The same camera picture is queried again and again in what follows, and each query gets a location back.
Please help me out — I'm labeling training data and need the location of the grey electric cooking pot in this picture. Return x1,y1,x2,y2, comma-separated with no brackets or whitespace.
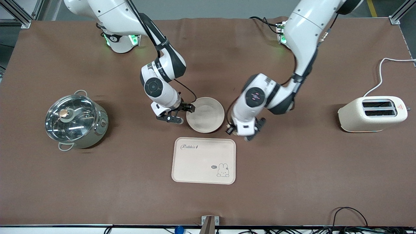
45,90,109,151

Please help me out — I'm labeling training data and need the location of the cream two-slot toaster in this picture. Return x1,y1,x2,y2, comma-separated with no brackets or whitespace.
337,96,408,133

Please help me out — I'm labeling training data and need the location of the glass pot lid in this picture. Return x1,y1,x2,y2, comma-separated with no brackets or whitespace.
45,94,98,142

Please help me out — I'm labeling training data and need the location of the round cream plate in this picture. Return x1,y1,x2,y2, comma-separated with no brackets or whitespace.
186,97,225,134

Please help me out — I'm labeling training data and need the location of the cream rabbit print tray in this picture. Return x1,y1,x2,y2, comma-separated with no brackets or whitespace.
171,137,236,185

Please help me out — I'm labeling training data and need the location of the black base cable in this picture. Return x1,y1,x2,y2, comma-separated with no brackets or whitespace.
250,16,283,34

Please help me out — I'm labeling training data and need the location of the black looped cable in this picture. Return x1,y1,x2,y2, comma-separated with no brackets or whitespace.
331,207,369,234

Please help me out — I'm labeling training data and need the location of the brown table cloth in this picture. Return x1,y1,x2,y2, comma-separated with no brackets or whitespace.
0,16,416,227

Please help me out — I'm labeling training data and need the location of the aluminium frame profile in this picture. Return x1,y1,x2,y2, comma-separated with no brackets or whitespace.
389,0,416,25
0,0,43,29

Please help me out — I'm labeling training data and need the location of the white toaster power cable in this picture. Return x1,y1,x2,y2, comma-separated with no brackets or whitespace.
363,58,416,97

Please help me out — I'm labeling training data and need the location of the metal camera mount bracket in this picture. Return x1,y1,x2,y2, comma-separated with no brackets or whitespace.
201,215,219,234

